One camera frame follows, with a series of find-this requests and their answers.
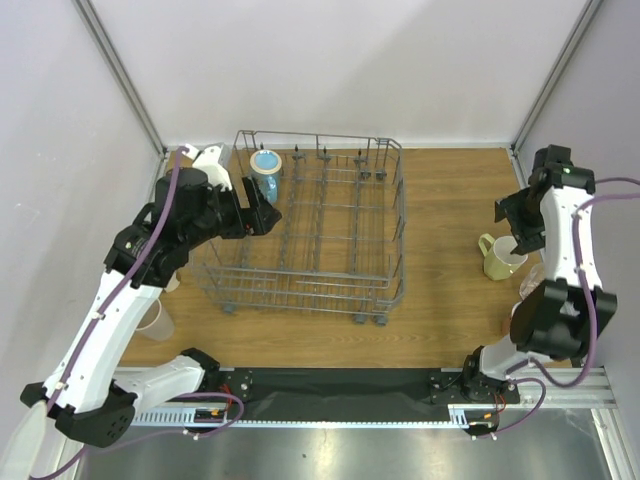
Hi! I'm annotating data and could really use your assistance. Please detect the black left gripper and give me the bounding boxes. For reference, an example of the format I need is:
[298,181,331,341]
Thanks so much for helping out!
[182,175,281,249]

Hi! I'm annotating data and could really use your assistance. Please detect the pale yellow mug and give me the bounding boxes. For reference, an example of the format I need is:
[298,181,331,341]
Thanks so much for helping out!
[478,233,528,281]

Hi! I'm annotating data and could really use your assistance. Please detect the blue butterfly mug orange inside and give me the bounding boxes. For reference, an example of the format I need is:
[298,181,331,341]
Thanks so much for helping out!
[249,149,282,204]

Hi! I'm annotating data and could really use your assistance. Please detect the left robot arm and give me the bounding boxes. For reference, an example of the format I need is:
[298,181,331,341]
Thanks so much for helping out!
[20,167,282,448]

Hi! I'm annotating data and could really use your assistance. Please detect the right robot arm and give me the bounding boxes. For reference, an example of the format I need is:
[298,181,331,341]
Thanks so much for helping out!
[460,144,618,403]

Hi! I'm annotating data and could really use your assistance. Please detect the clear glass cup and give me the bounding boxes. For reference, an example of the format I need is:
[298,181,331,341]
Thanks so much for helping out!
[519,263,545,300]

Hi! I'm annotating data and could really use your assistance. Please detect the pink patterned mug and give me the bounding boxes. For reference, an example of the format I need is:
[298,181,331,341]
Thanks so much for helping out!
[501,314,513,336]

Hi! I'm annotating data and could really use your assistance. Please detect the beige steel-lined tumbler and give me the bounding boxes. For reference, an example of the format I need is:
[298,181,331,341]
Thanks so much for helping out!
[164,272,181,293]

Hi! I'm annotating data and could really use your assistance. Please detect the white plastic object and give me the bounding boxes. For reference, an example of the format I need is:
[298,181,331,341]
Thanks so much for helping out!
[1,400,48,480]

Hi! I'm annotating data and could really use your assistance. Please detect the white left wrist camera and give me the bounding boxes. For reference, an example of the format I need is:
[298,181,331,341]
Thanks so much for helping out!
[182,142,233,191]

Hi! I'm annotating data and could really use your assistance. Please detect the grey wire dish rack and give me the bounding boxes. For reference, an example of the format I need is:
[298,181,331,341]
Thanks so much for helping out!
[190,129,407,326]

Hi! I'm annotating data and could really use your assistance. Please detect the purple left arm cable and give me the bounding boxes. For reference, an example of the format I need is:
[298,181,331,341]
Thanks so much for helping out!
[27,144,194,480]

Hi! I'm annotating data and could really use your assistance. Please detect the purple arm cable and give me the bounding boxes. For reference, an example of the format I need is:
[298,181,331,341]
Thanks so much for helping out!
[27,144,194,480]
[504,177,640,389]

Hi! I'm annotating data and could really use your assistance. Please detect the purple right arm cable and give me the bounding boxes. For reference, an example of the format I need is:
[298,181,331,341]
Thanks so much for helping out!
[504,177,640,389]

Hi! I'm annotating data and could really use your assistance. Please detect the aluminium rail with cable duct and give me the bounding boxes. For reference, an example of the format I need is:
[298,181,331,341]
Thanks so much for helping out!
[133,368,616,430]

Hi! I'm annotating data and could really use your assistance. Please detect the black mounting base plate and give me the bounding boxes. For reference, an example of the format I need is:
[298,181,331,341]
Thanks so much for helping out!
[219,368,520,423]

